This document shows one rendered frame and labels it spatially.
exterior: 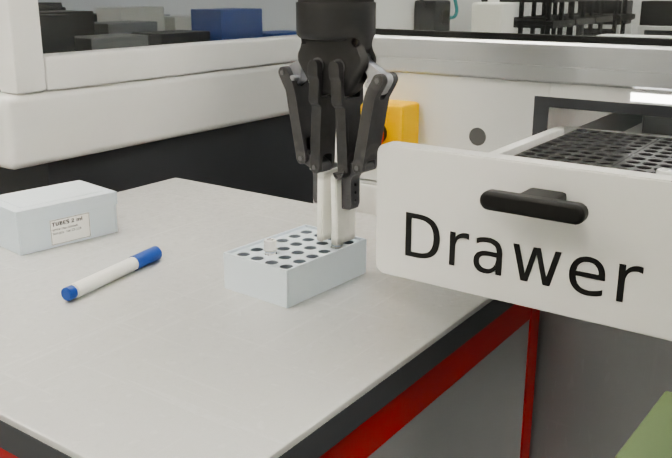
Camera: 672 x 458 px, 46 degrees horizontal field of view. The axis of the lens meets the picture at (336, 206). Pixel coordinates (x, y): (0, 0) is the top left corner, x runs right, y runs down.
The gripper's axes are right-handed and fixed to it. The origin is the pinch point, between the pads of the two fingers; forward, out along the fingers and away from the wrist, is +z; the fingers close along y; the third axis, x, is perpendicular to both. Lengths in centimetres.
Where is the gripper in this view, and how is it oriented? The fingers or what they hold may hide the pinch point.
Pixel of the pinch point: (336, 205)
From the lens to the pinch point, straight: 79.5
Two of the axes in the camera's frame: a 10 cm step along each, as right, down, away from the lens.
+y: 7.8, 1.7, -6.1
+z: 0.0, 9.6, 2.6
